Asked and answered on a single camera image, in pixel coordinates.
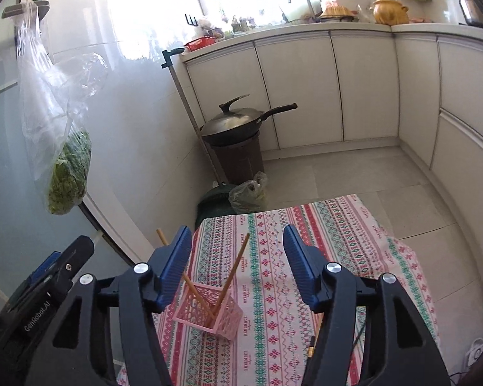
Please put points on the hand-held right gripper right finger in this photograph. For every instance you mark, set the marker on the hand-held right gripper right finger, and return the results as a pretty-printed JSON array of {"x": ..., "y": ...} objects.
[{"x": 300, "y": 261}]

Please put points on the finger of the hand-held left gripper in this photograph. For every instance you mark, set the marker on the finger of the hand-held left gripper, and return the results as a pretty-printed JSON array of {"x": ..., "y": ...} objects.
[{"x": 44, "y": 266}]

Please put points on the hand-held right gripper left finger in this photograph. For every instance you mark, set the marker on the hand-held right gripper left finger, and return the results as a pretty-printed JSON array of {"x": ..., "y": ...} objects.
[{"x": 177, "y": 261}]

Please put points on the wooden chopstick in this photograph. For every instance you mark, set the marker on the wooden chopstick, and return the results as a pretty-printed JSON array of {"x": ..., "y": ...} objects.
[
  {"x": 197, "y": 295},
  {"x": 235, "y": 267},
  {"x": 312, "y": 348}
]

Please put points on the pink plastic lattice basket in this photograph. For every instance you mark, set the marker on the pink plastic lattice basket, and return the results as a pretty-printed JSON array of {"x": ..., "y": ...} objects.
[{"x": 225, "y": 317}]

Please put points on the patterned red green tablecloth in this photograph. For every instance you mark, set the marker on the patterned red green tablecloth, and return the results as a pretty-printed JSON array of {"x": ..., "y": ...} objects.
[{"x": 273, "y": 289}]

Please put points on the dark green bag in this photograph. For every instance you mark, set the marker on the dark green bag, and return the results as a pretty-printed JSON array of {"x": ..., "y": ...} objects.
[{"x": 213, "y": 207}]

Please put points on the small clear plastic bag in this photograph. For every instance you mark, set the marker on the small clear plastic bag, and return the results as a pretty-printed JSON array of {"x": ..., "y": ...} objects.
[{"x": 247, "y": 195}]

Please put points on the clear bag of leafy greens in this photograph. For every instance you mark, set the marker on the clear bag of leafy greens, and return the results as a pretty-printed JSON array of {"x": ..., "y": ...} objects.
[{"x": 68, "y": 169}]

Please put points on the dark brown stand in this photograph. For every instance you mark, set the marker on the dark brown stand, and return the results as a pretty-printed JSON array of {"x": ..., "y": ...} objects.
[{"x": 239, "y": 161}]

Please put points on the frosted glass door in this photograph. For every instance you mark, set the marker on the frosted glass door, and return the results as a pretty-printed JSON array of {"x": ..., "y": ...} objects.
[{"x": 8, "y": 148}]

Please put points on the black wok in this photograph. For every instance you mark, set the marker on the black wok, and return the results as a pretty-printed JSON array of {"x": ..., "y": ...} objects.
[{"x": 241, "y": 128}]

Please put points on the wok lid with black knob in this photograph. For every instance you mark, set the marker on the wok lid with black knob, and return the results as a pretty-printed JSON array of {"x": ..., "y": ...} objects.
[{"x": 231, "y": 118}]

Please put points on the white kitchen cabinets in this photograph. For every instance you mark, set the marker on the white kitchen cabinets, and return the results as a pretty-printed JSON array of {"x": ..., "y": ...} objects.
[{"x": 362, "y": 84}]

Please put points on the white power strip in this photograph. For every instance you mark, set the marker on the white power strip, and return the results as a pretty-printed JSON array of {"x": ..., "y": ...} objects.
[{"x": 475, "y": 354}]

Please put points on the red plastic basket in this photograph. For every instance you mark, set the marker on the red plastic basket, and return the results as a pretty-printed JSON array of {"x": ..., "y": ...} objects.
[{"x": 199, "y": 43}]

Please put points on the black hook rack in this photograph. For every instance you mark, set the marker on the black hook rack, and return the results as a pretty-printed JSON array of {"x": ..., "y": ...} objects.
[{"x": 190, "y": 20}]

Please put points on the yellow clay pot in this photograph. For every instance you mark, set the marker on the yellow clay pot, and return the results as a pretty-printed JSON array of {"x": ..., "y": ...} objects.
[{"x": 390, "y": 10}]

